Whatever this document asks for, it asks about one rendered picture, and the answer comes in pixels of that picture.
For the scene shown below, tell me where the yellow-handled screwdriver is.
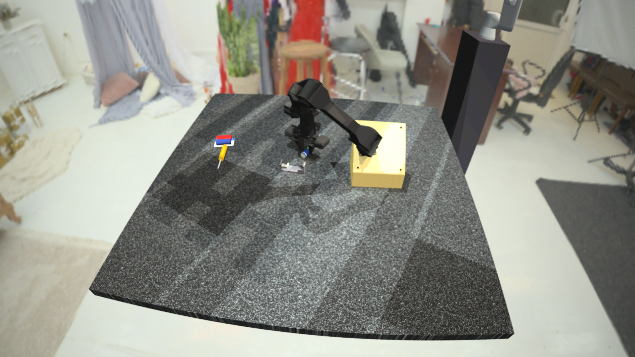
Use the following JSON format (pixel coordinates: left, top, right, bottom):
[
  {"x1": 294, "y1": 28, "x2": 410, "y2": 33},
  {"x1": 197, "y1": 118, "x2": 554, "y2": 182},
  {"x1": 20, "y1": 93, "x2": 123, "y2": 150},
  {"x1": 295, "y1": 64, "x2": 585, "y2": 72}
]
[{"x1": 217, "y1": 145, "x2": 227, "y2": 169}]

